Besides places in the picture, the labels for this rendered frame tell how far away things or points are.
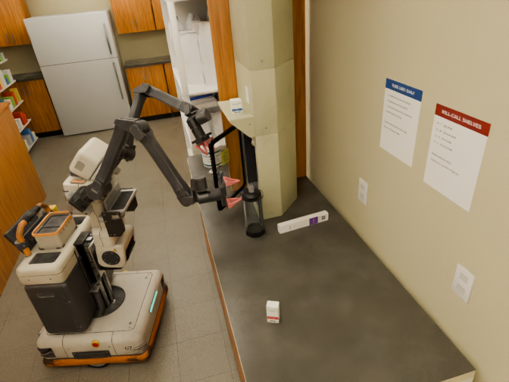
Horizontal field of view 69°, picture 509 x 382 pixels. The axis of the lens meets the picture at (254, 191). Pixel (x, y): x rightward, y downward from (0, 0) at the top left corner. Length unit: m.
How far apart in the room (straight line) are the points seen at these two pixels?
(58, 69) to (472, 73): 6.11
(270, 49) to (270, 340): 1.15
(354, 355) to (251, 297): 0.45
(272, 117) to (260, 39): 0.34
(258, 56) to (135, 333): 1.72
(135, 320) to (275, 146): 1.41
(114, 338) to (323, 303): 1.41
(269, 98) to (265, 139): 0.19
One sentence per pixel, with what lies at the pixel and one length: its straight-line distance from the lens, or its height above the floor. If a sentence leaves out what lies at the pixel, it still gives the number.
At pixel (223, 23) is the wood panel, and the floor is 1.87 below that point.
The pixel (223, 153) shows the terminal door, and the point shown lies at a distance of 1.92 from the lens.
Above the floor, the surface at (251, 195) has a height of 1.18.
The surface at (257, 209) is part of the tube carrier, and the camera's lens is 1.76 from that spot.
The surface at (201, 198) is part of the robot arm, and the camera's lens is 1.69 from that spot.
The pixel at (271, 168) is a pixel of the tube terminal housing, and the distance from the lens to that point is 1.84.
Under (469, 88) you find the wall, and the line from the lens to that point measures 1.20.
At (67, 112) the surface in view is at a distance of 6.85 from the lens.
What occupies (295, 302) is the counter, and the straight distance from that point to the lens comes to 1.52.
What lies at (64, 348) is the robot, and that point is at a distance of 2.66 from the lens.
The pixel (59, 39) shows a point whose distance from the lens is 6.62.
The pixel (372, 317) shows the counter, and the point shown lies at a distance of 1.50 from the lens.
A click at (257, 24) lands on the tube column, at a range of 1.64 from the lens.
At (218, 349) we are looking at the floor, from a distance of 2.60.
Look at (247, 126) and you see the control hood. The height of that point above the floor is 1.47.
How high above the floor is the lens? 2.05
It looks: 30 degrees down
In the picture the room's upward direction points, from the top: 5 degrees counter-clockwise
